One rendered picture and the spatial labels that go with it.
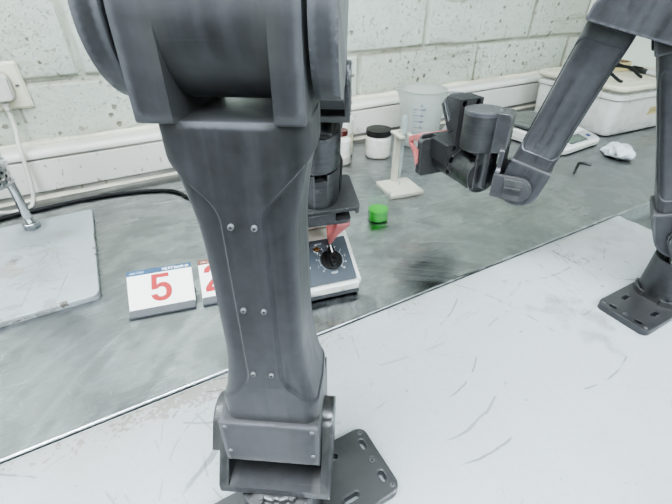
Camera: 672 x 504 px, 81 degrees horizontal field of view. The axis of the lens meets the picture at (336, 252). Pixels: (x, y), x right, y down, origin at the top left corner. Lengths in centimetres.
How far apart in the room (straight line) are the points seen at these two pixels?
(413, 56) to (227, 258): 117
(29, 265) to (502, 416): 73
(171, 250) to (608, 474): 67
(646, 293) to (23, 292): 92
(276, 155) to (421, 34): 118
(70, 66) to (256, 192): 88
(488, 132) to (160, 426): 56
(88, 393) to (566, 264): 72
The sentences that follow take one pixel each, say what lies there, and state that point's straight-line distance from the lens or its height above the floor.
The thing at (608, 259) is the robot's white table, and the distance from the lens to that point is 82.
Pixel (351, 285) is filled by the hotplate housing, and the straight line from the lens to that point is 59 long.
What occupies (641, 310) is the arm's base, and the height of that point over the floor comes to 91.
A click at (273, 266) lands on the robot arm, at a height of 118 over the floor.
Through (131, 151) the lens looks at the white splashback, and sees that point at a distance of 102.
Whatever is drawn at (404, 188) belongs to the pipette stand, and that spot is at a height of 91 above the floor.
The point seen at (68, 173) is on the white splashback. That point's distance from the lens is 104.
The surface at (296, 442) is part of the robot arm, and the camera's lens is 29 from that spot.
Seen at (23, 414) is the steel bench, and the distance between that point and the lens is 58.
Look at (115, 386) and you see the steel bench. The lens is 55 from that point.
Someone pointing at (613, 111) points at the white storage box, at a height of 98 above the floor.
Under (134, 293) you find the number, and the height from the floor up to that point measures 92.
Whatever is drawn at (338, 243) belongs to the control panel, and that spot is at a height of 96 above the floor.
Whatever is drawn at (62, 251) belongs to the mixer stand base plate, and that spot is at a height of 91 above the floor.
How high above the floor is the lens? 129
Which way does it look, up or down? 35 degrees down
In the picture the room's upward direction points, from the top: straight up
